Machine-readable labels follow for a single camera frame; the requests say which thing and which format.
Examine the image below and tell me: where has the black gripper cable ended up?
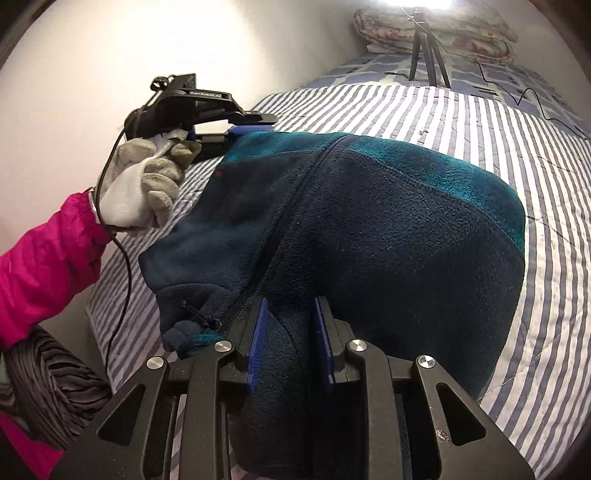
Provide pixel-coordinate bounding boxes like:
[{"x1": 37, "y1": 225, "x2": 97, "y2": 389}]
[{"x1": 91, "y1": 106, "x2": 134, "y2": 386}]

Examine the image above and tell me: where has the black tripod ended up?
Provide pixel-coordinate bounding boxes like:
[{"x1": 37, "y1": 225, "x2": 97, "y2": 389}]
[{"x1": 409, "y1": 9, "x2": 453, "y2": 88}]

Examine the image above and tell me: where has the teal plaid fleece jacket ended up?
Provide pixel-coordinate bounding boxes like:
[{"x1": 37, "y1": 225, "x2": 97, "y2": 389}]
[{"x1": 139, "y1": 130, "x2": 527, "y2": 480}]

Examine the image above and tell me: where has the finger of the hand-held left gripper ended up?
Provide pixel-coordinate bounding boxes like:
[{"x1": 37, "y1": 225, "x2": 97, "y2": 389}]
[
  {"x1": 233, "y1": 111, "x2": 279, "y2": 126},
  {"x1": 190, "y1": 128, "x2": 245, "y2": 162}
]

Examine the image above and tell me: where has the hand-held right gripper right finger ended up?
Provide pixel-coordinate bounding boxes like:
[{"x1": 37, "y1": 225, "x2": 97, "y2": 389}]
[{"x1": 314, "y1": 296, "x2": 536, "y2": 480}]

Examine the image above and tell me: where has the blue white striped bed cover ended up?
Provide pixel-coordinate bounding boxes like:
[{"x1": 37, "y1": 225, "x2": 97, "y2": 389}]
[{"x1": 88, "y1": 80, "x2": 591, "y2": 480}]

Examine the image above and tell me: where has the grey striped cloth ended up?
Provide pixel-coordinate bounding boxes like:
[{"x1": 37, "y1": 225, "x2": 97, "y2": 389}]
[{"x1": 0, "y1": 325, "x2": 114, "y2": 450}]

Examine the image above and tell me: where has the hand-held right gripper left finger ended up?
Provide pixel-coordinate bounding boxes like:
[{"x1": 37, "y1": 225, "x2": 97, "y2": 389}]
[{"x1": 48, "y1": 298, "x2": 269, "y2": 480}]

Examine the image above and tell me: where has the pink jacket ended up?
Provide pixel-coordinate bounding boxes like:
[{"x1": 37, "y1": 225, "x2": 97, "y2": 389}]
[{"x1": 0, "y1": 411, "x2": 65, "y2": 480}]

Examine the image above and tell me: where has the blue patchwork bed sheet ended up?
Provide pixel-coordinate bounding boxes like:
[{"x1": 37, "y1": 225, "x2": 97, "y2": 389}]
[{"x1": 295, "y1": 51, "x2": 573, "y2": 139}]

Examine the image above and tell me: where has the folded floral quilt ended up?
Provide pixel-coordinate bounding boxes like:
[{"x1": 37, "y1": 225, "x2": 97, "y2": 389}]
[{"x1": 353, "y1": 7, "x2": 518, "y2": 63}]

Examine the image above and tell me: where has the black power cable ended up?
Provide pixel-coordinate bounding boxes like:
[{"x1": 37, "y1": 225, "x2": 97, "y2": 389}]
[{"x1": 471, "y1": 55, "x2": 591, "y2": 139}]

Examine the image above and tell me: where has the person's left hand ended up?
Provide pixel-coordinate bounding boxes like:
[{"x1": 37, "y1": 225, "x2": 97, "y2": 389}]
[{"x1": 99, "y1": 128, "x2": 202, "y2": 238}]

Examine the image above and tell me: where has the white ring light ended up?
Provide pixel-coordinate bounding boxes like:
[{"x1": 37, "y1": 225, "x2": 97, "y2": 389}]
[{"x1": 383, "y1": 0, "x2": 453, "y2": 11}]

